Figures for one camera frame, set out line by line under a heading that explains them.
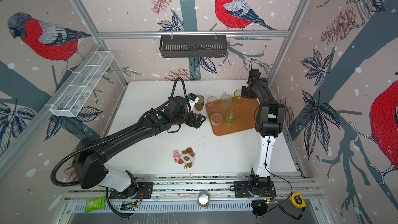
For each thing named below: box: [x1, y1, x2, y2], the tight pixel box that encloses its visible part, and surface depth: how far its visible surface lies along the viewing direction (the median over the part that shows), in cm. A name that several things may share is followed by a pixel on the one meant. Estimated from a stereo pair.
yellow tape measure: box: [290, 191, 307, 208], surface depth 71 cm
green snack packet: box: [83, 194, 106, 215], surface depth 71 cm
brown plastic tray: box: [205, 98, 261, 137], surface depth 97 cm
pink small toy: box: [172, 149, 181, 164], surface depth 85 cm
